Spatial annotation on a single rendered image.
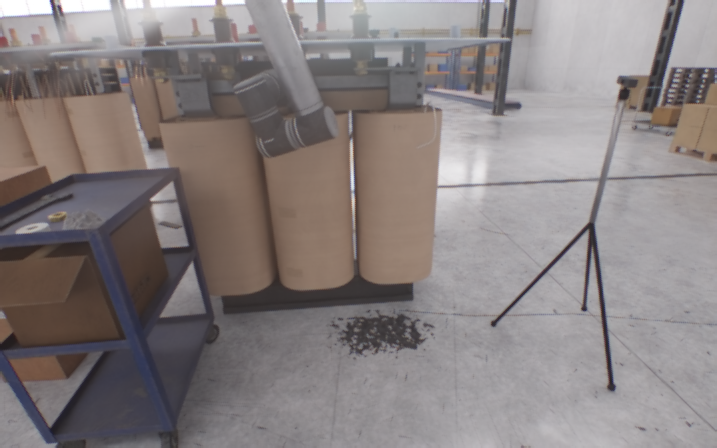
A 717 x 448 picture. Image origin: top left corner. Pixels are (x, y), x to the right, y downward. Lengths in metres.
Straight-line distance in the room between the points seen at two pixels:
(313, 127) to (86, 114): 2.84
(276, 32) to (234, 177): 0.75
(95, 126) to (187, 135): 2.17
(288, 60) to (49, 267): 0.87
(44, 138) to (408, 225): 3.29
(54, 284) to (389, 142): 1.26
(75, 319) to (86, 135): 2.67
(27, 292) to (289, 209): 0.97
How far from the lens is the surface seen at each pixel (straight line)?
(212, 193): 1.70
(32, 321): 1.40
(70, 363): 2.18
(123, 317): 1.22
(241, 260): 1.82
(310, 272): 1.81
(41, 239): 1.18
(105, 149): 3.80
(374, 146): 1.60
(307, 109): 1.16
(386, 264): 1.81
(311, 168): 1.59
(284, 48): 1.14
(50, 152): 4.05
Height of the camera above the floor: 1.25
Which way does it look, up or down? 24 degrees down
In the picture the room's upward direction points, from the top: 2 degrees counter-clockwise
